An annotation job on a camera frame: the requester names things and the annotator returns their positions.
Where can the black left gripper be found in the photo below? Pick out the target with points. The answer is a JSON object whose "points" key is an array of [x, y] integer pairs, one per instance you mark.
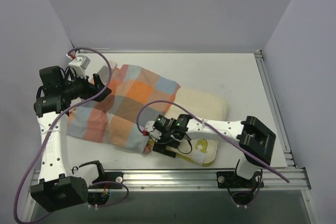
{"points": [[97, 89]]}

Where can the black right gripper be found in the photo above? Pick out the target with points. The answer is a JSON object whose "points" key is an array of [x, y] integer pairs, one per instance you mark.
{"points": [[163, 148]]}

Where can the checkered pastel pillowcase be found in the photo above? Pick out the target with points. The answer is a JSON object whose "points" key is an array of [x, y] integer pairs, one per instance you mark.
{"points": [[138, 96]]}

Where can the cream quilted pillow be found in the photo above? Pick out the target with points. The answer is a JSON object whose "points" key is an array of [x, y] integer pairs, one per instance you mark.
{"points": [[203, 105]]}

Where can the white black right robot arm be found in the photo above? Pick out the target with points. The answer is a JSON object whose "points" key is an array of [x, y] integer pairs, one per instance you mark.
{"points": [[254, 139]]}

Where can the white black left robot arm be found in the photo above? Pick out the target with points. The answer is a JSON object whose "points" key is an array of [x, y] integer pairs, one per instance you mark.
{"points": [[58, 185]]}

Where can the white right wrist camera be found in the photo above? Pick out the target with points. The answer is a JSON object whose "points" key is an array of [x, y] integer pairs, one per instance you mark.
{"points": [[151, 131]]}

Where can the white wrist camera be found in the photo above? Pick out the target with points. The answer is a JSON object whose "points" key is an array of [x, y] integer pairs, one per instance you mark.
{"points": [[80, 64], [151, 131]]}

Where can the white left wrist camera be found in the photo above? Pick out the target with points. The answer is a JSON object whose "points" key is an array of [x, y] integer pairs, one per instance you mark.
{"points": [[80, 64]]}

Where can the aluminium back frame rail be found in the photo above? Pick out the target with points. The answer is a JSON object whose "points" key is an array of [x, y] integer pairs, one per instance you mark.
{"points": [[111, 51]]}

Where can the aluminium frame rail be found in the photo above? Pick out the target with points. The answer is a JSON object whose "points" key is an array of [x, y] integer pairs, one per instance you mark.
{"points": [[206, 179], [111, 51]]}

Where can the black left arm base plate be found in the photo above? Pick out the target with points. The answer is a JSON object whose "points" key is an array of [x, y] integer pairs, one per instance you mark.
{"points": [[115, 177]]}

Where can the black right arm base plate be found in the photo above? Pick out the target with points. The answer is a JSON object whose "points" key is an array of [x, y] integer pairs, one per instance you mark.
{"points": [[229, 180]]}

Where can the aluminium right side rail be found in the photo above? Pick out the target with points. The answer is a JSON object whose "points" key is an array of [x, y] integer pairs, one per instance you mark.
{"points": [[281, 132]]}

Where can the aluminium front frame rail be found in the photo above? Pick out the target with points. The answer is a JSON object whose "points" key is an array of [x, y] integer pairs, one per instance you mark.
{"points": [[206, 179]]}

